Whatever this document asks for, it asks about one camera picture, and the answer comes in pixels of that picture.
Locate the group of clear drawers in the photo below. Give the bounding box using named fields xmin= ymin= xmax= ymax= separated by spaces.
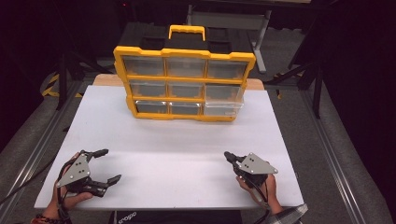
xmin=121 ymin=55 xmax=250 ymax=116

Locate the black metal stand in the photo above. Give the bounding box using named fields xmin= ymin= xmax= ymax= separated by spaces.
xmin=266 ymin=57 xmax=324 ymax=119
xmin=55 ymin=46 xmax=114 ymax=111

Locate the black floor cable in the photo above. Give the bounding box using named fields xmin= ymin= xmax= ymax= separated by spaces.
xmin=0 ymin=158 xmax=64 ymax=207

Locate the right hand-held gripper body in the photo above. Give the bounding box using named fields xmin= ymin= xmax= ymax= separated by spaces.
xmin=237 ymin=152 xmax=279 ymax=189

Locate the person's black shirt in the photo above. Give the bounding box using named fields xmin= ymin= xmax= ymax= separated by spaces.
xmin=107 ymin=210 xmax=243 ymax=224

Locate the clear plastic drawer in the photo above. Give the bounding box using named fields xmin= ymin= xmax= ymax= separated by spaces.
xmin=204 ymin=101 xmax=245 ymax=118

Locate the person's left hand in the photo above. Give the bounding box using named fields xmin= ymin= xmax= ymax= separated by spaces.
xmin=49 ymin=151 xmax=94 ymax=217

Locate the person's right hand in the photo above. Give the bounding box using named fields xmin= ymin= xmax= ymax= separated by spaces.
xmin=235 ymin=173 xmax=283 ymax=215

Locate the beaded bracelet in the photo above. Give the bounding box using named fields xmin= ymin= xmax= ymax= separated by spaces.
xmin=30 ymin=213 xmax=68 ymax=224

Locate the yellow black organizer cabinet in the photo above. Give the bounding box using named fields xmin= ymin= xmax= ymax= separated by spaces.
xmin=112 ymin=21 xmax=257 ymax=123

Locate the right hand-held gripper black cable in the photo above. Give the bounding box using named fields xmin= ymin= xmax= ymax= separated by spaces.
xmin=247 ymin=177 xmax=271 ymax=224

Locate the aluminium floor rail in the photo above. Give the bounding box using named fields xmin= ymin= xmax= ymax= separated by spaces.
xmin=0 ymin=79 xmax=82 ymax=224
xmin=298 ymin=89 xmax=372 ymax=224

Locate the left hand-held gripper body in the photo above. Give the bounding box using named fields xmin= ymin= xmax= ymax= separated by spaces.
xmin=56 ymin=149 xmax=108 ymax=198

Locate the grey metal desk frame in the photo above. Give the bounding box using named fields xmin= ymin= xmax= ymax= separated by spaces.
xmin=186 ymin=0 xmax=274 ymax=75

